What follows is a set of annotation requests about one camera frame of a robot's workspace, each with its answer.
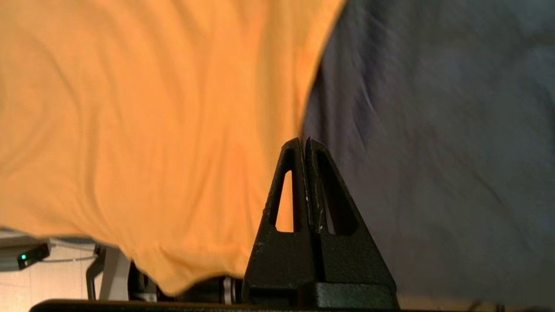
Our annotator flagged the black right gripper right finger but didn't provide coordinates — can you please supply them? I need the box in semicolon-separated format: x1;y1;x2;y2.
306;138;396;286

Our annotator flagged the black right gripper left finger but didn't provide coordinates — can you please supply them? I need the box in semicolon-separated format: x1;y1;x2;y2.
242;138;323;290

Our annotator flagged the yellow t-shirt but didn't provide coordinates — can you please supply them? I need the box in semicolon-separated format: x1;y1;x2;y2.
0;0;347;297

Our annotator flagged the dark blue bed sheet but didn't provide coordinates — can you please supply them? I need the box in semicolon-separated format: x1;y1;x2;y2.
299;0;555;309

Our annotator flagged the silver and black robot torso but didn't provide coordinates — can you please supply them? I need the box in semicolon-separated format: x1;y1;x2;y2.
86;245;244;304

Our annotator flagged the grey box with green light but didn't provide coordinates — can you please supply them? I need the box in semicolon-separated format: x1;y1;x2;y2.
0;236;52;273

